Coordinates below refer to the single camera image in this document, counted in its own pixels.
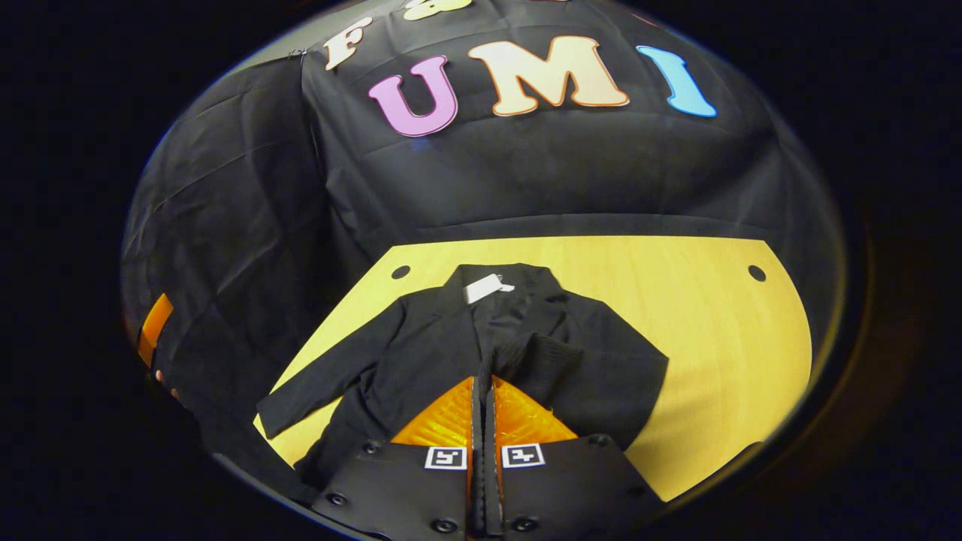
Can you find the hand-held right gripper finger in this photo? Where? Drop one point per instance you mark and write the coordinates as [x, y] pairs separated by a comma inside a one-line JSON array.
[[479, 481], [492, 481]]

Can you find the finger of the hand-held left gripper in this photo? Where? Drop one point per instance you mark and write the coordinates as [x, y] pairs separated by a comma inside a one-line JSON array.
[[154, 330]]

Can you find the black jacket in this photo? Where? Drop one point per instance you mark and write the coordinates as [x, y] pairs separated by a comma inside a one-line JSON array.
[[421, 353]]

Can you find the black round table grommet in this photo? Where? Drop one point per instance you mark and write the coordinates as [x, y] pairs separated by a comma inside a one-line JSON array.
[[400, 272], [757, 273]]

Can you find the black backdrop cloth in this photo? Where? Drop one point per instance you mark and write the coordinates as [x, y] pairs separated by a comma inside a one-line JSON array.
[[526, 173]]

